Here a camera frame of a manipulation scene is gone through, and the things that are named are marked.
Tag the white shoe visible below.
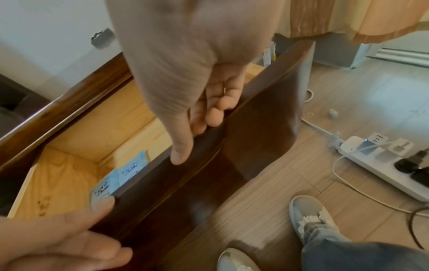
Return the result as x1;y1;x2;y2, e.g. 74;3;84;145
217;248;263;271
288;195;340;246

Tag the blue jeans leg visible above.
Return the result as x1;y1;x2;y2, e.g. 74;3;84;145
300;224;429;271

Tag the dark wooden cabinet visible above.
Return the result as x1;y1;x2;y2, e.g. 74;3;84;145
0;53;135;170

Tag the thick white power cable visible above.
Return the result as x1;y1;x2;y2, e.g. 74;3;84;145
300;88;344;145

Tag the person's right hand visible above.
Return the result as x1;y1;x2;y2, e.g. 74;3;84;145
105;0;290;165

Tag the person's left hand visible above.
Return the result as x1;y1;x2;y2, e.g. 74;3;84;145
0;197;134;271

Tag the white usb charger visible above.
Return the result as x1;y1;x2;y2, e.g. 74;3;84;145
359;133;387;156

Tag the white power strip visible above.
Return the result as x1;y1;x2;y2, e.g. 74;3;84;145
336;135;429;202

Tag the white window rail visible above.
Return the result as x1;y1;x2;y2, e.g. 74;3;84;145
350;42;429;70

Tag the black plug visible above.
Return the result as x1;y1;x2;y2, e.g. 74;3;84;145
410;167;429;186
394;149;429;175

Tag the dark wooden drawer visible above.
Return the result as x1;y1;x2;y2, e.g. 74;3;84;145
7;39;317;271

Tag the white flat adapter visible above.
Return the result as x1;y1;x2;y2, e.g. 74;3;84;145
374;138;415;163

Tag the orange curtain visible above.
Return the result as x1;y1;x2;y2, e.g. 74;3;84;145
289;0;429;45

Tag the blue printed packet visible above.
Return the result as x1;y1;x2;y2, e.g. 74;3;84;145
90;171;121;205
117;150;150;192

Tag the thin white cable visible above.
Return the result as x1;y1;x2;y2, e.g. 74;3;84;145
332;154;429;214

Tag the white box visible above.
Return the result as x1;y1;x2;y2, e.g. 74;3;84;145
263;41;278;67

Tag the black cable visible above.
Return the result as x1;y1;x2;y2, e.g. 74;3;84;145
407;206;429;250

